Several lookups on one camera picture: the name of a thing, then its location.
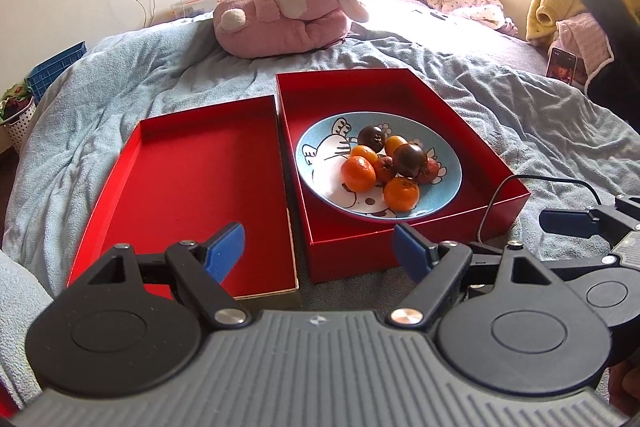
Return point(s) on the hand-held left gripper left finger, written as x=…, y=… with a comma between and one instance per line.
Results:
x=227, y=247

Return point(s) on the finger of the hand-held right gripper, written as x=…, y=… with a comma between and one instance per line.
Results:
x=580, y=263
x=565, y=221

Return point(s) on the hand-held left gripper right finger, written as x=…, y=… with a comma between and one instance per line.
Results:
x=412, y=252

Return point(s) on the large orange tangerine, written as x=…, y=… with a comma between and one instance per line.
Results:
x=401, y=193

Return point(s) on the small red tomato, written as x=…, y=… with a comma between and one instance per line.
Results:
x=384, y=169
x=431, y=172

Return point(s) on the shallow red box lid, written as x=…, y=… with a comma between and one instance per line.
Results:
x=200, y=167

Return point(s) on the dark brown tomato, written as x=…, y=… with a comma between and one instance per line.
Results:
x=371, y=137
x=410, y=158

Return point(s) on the orange tangerine with stem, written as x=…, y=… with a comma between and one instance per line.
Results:
x=358, y=172

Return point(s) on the small yellow tomato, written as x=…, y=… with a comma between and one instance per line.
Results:
x=396, y=144

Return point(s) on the orange yellow tomato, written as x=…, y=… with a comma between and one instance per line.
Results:
x=363, y=153

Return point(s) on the blue cartoon cat plate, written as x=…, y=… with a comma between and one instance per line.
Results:
x=320, y=157

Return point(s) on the deep red box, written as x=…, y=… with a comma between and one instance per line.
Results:
x=320, y=107

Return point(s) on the smartphone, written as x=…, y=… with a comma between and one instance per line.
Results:
x=562, y=64

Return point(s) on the pink towel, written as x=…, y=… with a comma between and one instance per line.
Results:
x=580, y=39

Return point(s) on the light blue blanket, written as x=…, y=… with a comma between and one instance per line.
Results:
x=150, y=72

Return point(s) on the white fluffy cloth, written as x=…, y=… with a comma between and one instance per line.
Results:
x=20, y=307

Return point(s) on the white perforated basket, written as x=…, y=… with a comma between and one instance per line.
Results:
x=20, y=132

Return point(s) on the pink plush toy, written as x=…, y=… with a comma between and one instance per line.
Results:
x=300, y=17

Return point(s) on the clear plastic container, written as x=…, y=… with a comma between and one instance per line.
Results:
x=195, y=4

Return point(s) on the blue plastic crate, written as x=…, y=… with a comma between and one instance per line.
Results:
x=55, y=72

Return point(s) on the green and red cloth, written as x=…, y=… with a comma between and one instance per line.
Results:
x=12, y=99

